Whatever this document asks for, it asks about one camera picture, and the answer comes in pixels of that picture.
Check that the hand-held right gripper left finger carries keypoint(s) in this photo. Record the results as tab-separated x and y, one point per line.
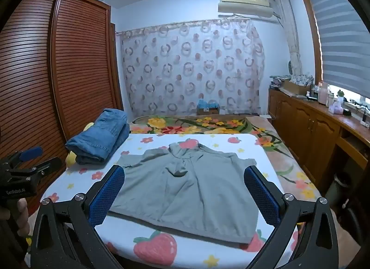
107	196

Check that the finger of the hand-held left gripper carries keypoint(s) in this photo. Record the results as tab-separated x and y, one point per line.
30	153
47	166

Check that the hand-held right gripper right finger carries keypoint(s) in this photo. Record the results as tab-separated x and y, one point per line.
261	196

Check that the blue jeans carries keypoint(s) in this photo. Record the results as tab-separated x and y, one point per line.
98	138

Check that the grey-green pants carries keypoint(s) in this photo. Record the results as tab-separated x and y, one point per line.
185	199

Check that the person's left hand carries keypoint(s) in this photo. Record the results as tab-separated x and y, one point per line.
23	217

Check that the floral fleece blanket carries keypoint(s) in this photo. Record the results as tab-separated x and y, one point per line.
277	156

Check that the white strawberry print sheet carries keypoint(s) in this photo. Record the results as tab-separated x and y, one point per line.
138	147

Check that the dark trash bin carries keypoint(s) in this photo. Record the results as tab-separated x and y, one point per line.
339	188

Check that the wooden sideboard cabinet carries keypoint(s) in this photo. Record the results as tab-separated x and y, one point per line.
303	124

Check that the black chair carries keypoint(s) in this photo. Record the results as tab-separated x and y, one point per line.
354	225

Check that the small cardboard box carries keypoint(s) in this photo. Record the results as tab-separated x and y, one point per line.
208	111

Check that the wooden louvered wardrobe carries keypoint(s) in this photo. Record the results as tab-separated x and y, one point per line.
81	55

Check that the pink tissue box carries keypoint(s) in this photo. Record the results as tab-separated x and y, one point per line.
336	109

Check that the open cardboard box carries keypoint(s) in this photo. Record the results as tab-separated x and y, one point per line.
294	87

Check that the floral fabric pile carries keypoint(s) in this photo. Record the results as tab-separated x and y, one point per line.
302	79

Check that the small grey fan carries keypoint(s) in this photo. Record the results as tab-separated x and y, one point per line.
290	68

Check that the circle print sheer curtain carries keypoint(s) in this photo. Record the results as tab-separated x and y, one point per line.
188	69

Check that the beige tied curtain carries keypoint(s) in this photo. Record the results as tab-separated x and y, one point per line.
290	31

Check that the striped window blind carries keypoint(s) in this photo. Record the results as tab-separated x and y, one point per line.
341	40

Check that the wall air conditioner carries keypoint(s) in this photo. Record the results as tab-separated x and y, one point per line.
245	2

